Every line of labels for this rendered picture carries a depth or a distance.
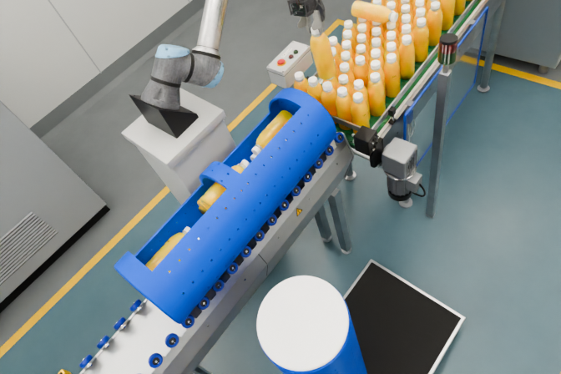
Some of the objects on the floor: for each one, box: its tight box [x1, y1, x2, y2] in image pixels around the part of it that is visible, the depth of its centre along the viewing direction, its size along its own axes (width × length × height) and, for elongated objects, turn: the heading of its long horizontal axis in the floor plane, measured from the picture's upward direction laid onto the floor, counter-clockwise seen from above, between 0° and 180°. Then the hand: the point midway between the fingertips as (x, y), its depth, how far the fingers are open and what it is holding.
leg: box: [328, 188, 351, 254], centre depth 224 cm, size 6×6×63 cm
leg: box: [315, 205, 331, 242], centre depth 231 cm, size 6×6×63 cm
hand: (315, 29), depth 149 cm, fingers closed on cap, 4 cm apart
